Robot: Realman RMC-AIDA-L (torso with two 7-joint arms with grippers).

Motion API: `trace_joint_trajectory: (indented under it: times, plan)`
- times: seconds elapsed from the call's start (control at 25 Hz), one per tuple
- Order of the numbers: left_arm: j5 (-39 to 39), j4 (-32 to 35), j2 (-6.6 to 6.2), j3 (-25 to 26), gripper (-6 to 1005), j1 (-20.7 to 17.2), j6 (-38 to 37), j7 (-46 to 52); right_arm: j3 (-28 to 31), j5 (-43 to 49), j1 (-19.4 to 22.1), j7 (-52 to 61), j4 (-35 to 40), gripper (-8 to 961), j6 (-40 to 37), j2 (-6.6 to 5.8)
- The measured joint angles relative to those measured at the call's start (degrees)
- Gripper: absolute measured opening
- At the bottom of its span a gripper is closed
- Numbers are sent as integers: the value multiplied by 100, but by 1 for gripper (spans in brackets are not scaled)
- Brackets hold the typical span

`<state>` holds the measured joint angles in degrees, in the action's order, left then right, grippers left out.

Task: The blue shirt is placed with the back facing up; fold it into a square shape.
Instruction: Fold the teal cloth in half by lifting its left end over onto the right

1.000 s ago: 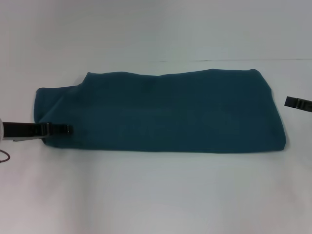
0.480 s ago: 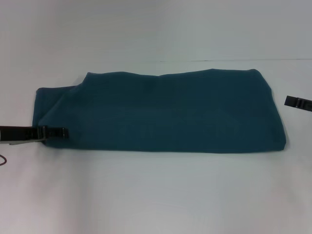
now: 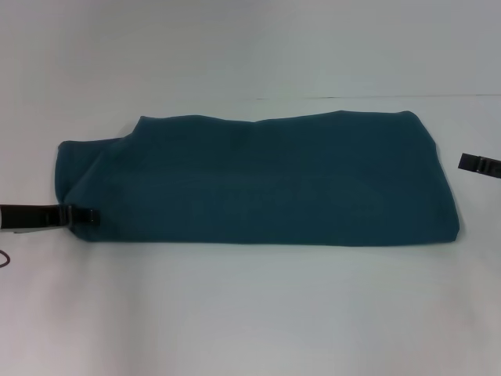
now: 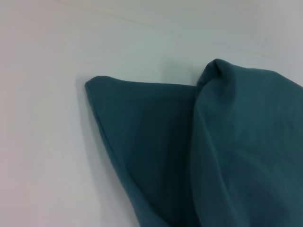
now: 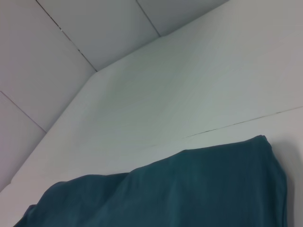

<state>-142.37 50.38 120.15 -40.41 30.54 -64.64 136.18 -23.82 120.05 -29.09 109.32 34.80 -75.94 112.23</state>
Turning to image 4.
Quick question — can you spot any blue teal shirt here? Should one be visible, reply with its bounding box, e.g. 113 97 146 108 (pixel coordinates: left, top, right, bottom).
84 58 303 227

